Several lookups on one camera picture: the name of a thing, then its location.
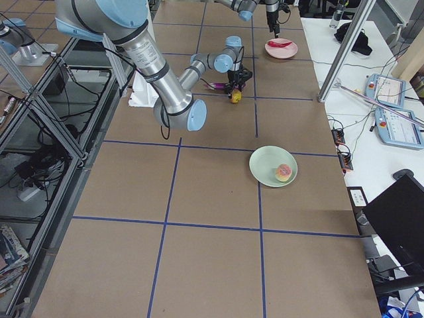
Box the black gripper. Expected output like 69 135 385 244
264 0 280 37
225 66 252 98

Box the red chili pepper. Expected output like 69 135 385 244
267 40 292 48

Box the purple eggplant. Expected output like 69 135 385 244
203 82 227 91

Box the peach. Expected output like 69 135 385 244
275 164 293 182

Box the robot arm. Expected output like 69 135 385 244
56 0 252 131
217 0 284 38

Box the pink plate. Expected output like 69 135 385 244
264 38 298 59

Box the metal rod stand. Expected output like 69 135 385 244
333 82 424 128

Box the green plate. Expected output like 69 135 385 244
249 146 297 187

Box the black bag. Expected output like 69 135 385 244
333 22 374 56

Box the teach pendant far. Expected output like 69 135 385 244
364 74 407 111

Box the teach pendant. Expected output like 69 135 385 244
364 74 407 111
375 107 423 150

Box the orange power strip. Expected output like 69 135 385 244
331 128 353 174

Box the teach pendant near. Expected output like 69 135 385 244
375 107 423 150

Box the black monitor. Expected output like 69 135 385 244
362 175 423 275

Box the aluminium frame post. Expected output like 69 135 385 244
317 0 376 103

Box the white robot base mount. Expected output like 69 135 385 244
129 73 158 108

